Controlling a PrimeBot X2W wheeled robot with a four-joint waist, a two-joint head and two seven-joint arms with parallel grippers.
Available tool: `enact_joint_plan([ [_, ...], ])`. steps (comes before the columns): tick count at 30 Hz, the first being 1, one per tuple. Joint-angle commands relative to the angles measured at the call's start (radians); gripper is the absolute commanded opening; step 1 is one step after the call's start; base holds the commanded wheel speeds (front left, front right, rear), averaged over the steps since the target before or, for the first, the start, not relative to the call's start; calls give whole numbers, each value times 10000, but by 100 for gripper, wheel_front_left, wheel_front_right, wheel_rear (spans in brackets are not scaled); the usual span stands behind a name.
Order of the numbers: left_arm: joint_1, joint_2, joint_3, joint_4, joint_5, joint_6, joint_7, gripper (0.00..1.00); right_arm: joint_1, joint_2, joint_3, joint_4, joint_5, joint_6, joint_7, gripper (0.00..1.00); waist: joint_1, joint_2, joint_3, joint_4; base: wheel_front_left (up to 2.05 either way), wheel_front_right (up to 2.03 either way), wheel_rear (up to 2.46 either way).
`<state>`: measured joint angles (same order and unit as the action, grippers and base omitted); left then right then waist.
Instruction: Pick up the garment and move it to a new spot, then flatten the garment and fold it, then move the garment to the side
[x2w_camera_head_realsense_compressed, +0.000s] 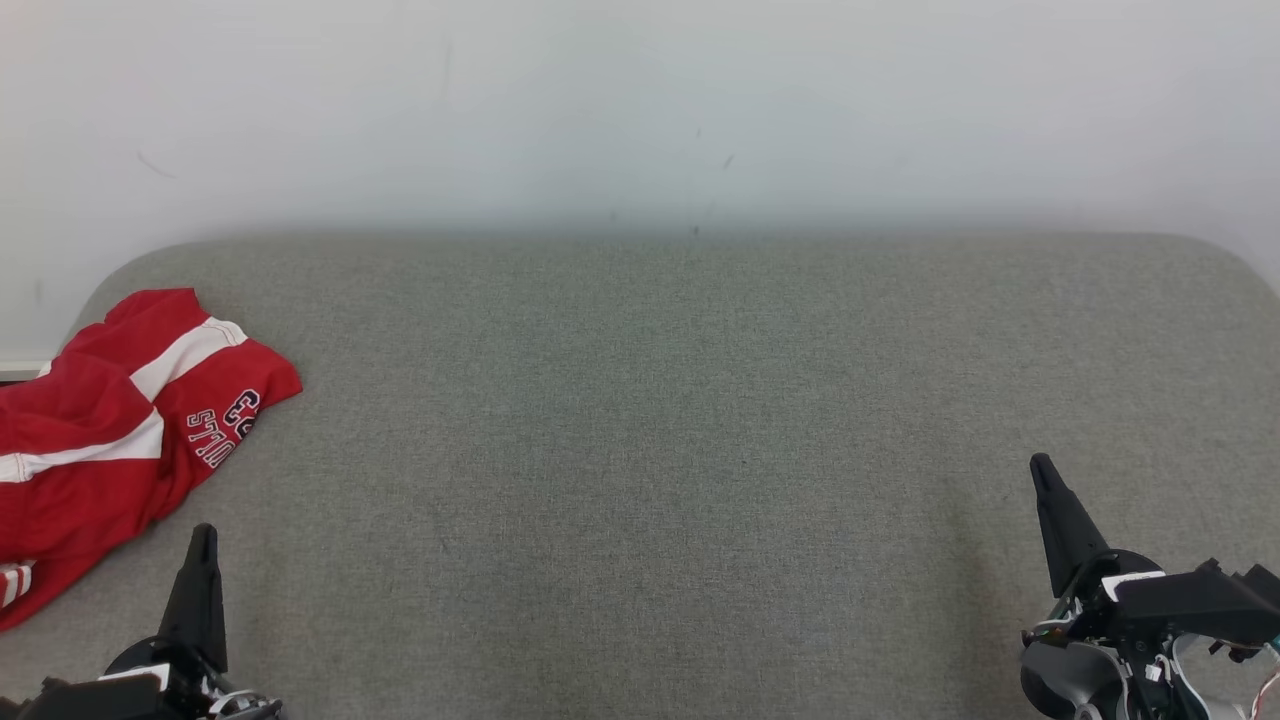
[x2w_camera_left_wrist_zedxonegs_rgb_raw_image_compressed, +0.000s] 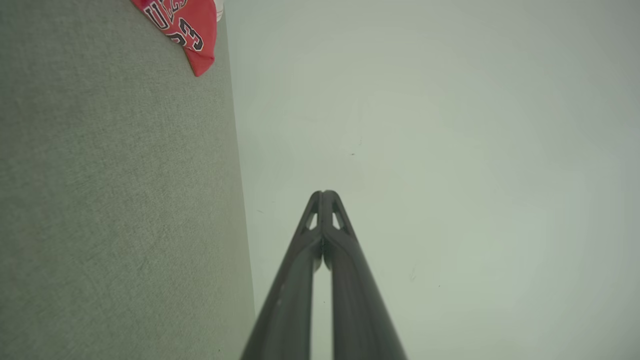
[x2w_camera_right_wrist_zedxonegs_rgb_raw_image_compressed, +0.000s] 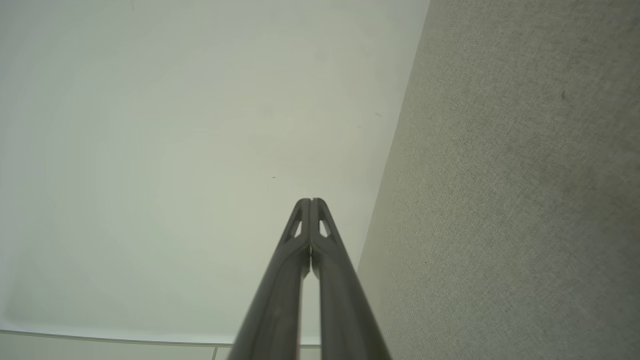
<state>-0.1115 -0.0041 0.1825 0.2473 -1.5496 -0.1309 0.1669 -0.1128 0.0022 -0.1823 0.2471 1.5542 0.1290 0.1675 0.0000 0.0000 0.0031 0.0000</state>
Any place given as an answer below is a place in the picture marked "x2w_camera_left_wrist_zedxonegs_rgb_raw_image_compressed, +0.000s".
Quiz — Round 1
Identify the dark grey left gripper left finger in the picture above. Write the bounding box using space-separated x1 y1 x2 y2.
240 190 325 360

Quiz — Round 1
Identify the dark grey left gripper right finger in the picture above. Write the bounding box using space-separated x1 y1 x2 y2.
322 190 408 360

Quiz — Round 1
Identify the red basketball jersey with lettering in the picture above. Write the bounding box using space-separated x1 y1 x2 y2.
131 0 224 77

